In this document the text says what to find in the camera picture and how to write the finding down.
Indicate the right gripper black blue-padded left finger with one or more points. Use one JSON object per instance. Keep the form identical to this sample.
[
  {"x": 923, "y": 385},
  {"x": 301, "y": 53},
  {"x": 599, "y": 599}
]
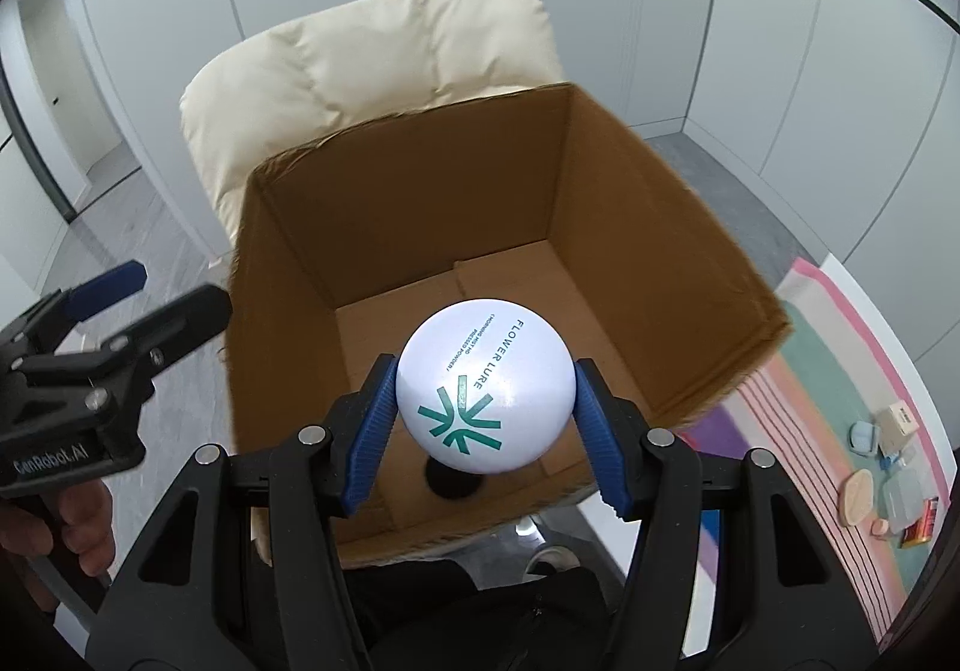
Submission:
[{"x": 237, "y": 567}]

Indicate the small pink-capped bottle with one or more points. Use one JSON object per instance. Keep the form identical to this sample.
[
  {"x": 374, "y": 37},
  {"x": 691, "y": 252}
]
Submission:
[{"x": 881, "y": 529}]

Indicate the striped colourful cloth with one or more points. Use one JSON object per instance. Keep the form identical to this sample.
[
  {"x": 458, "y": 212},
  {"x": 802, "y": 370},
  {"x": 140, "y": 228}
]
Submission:
[{"x": 832, "y": 372}]

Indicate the person's left hand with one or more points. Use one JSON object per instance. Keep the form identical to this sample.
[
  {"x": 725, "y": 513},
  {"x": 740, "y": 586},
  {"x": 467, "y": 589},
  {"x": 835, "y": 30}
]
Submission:
[{"x": 86, "y": 510}]

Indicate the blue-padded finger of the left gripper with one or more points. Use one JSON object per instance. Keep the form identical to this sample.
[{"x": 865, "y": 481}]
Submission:
[{"x": 104, "y": 291}]

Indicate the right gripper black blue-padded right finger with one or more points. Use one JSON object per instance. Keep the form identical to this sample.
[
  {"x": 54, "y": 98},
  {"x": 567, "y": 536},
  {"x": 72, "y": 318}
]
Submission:
[{"x": 782, "y": 599}]

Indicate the blue clear small bottle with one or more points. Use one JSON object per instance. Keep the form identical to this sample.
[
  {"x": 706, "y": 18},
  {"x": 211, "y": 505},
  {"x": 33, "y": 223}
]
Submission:
[{"x": 898, "y": 460}]

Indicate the clear plastic square container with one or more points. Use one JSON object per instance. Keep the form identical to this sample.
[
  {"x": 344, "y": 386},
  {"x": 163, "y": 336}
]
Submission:
[{"x": 903, "y": 499}]

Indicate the cream padded chair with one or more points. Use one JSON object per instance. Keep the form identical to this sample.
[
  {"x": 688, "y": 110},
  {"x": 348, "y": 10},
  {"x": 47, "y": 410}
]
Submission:
[{"x": 310, "y": 79}]

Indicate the red can yellow lid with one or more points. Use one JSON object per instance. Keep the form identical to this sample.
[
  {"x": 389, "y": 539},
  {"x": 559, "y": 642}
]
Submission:
[{"x": 921, "y": 531}]

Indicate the light blue small case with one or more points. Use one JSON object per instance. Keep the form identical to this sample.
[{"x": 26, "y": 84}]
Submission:
[{"x": 863, "y": 438}]

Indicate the beige oval powder puff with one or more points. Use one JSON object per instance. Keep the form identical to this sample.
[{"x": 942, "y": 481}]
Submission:
[{"x": 856, "y": 498}]

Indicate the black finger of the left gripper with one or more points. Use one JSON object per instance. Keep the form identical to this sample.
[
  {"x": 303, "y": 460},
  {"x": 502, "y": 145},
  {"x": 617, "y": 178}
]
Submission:
[{"x": 169, "y": 333}]

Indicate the brown cardboard box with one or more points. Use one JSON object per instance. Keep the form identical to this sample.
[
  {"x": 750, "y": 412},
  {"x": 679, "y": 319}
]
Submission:
[{"x": 541, "y": 198}]

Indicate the black round puff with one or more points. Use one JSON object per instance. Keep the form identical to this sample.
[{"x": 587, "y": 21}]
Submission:
[{"x": 449, "y": 483}]

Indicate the white round compact case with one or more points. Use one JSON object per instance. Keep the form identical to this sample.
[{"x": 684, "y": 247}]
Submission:
[{"x": 485, "y": 386}]

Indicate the beige small carton box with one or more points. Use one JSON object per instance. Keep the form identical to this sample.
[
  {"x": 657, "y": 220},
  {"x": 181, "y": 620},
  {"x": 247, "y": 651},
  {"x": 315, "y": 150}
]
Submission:
[{"x": 897, "y": 425}]

